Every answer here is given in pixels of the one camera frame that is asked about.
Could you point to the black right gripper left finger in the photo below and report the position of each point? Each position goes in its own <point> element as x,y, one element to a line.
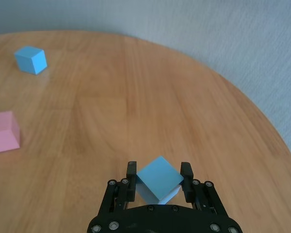
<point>132,184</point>

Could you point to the pink cube block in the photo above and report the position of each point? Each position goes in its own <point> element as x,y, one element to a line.
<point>2,136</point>

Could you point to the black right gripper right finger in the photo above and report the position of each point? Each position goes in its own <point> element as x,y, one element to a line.
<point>188,179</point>

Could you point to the blue cube block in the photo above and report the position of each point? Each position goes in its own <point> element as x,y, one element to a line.
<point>30,60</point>
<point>160,179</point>

